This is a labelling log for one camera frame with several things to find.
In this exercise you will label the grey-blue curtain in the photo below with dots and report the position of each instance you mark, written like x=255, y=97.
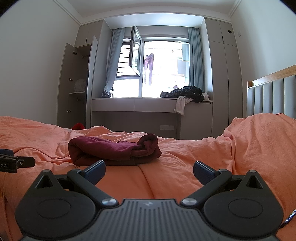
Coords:
x=196, y=68
x=112, y=66

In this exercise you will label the white garment on ledge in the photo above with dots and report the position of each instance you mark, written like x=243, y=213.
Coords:
x=180, y=104

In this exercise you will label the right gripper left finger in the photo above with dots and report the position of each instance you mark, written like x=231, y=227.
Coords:
x=84, y=182

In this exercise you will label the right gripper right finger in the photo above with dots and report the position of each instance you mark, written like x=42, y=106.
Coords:
x=212, y=181

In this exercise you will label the left grey-blue curtain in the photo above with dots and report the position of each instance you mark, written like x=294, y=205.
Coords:
x=112, y=66

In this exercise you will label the tall grey wardrobe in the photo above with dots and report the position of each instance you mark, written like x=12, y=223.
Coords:
x=226, y=75

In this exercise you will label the right grey-blue curtain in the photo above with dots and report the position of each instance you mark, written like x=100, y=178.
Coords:
x=196, y=68

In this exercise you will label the open window sash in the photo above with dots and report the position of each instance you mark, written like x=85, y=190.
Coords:
x=135, y=50

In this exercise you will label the red object behind bed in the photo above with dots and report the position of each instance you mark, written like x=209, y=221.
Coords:
x=78, y=126

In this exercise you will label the grey padded headboard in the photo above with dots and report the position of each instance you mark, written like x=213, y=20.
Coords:
x=274, y=93

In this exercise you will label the purple hanging garment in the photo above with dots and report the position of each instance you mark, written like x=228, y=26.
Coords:
x=148, y=68

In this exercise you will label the dark red shirt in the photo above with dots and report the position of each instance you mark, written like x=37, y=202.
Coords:
x=85, y=151

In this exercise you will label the open wardrobe cabinet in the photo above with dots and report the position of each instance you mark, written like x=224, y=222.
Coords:
x=76, y=71

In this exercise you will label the dark clothes pile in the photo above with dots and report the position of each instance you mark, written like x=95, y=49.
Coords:
x=192, y=92

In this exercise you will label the grey window bench desk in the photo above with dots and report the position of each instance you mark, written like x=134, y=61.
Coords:
x=153, y=115

